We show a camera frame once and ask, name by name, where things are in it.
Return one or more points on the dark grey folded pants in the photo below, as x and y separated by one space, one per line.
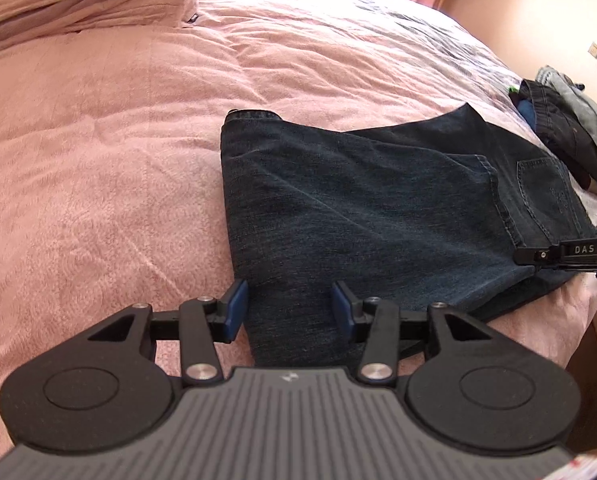
558 120

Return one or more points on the grey pink herringbone blanket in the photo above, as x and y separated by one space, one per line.
453 40

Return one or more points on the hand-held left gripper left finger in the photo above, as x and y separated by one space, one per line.
236 305

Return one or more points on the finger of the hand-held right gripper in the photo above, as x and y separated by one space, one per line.
535 255

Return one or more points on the maroon cream striped cloth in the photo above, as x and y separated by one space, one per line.
594 185

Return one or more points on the dark blue denim pants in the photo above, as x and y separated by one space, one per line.
353 200

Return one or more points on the pink bedspread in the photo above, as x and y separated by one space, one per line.
103 160

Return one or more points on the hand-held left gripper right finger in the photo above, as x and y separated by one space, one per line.
342 310

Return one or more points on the light blue cloth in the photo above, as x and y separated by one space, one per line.
590 110

